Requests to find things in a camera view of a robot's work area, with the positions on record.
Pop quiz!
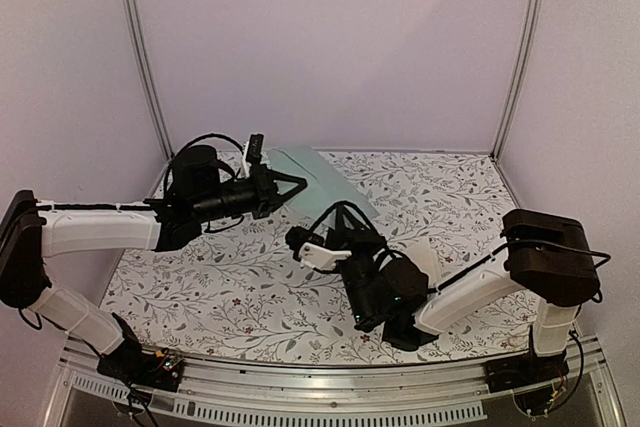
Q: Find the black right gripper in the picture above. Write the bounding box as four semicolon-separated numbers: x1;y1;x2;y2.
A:
326;206;385;330

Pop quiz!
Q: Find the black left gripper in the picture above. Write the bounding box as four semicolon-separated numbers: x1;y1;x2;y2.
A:
193;164;307;224

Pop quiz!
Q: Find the teal envelope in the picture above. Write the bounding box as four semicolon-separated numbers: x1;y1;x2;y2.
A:
266;146;380;222

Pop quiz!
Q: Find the beige letter paper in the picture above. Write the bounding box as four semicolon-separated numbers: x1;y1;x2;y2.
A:
401;238;442;288

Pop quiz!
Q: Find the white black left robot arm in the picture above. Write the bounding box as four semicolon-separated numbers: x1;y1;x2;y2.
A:
1;135;307;381

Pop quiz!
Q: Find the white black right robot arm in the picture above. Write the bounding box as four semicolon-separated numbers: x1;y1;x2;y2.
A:
287;201;610;383

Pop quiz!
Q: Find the floral patterned table mat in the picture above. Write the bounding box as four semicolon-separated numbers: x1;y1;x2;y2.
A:
101;152;537;365

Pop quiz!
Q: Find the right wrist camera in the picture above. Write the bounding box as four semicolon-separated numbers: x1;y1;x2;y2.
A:
285;226;352;274

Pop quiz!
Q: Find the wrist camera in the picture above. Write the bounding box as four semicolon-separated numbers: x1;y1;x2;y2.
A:
240;133;264;178
285;226;352;274

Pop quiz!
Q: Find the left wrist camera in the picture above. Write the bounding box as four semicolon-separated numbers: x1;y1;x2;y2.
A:
240;133;264;178

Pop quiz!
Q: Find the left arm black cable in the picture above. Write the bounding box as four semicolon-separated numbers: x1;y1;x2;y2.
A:
164;132;249;183

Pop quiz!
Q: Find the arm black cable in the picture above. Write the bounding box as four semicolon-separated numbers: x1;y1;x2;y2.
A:
434;239;612;303
164;132;249;183

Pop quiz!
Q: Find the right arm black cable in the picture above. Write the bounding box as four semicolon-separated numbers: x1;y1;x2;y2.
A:
434;239;612;303

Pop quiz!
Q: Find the aluminium front rail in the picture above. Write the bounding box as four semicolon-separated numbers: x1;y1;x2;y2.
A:
43;338;630;426

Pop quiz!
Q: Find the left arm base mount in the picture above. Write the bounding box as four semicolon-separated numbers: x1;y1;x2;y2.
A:
97;314;184;392

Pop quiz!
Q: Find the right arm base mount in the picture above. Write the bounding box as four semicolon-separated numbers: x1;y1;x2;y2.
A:
483;349;569;393

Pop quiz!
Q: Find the left aluminium frame post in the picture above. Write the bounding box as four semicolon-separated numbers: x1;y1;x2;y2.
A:
122;0;174;159

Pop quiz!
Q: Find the aluminium frame post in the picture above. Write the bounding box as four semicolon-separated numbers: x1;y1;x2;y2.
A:
491;0;543;163
122;0;174;159

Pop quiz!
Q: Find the right aluminium frame post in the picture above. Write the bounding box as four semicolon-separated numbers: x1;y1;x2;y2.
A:
491;0;543;163

